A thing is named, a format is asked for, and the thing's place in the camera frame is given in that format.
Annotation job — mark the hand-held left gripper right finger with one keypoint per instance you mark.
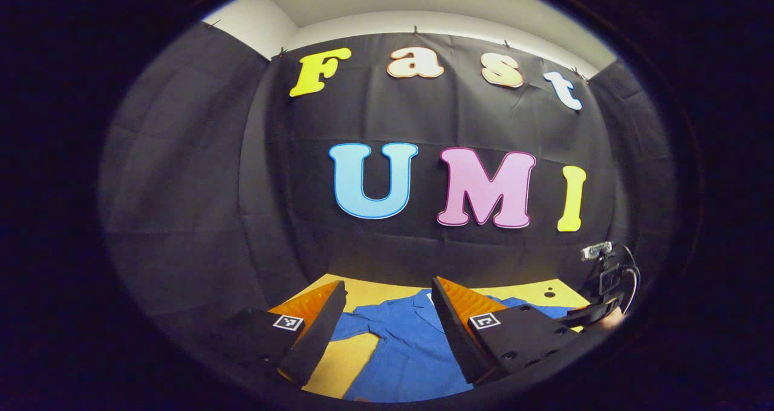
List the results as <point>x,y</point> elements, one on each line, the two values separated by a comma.
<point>453,332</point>

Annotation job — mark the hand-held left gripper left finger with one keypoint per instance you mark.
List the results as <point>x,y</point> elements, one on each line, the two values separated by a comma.
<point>320,332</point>

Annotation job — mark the black backdrop cloth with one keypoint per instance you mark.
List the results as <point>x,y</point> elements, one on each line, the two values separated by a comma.
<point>423,115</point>

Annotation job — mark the row of small cloth clips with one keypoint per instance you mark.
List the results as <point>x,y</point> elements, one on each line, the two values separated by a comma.
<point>415,31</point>

